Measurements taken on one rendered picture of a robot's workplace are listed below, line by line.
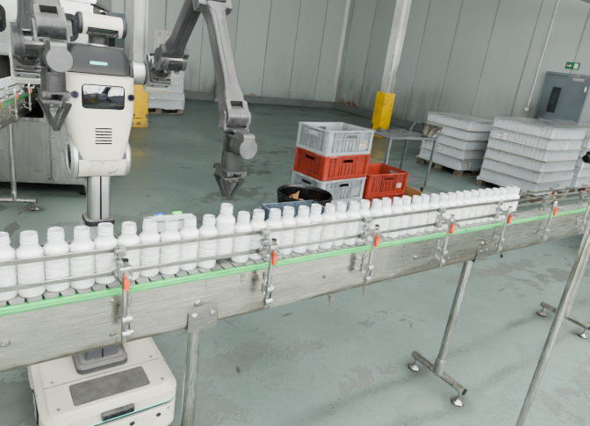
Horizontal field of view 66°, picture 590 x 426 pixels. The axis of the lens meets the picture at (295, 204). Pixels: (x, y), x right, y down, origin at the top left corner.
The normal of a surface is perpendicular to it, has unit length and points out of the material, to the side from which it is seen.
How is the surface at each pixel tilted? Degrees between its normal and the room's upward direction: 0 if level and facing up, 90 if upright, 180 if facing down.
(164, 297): 90
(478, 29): 90
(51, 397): 0
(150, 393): 31
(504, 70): 90
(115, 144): 90
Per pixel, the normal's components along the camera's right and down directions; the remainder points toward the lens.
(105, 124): 0.56, 0.33
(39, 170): 0.30, 0.33
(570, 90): -0.82, 0.07
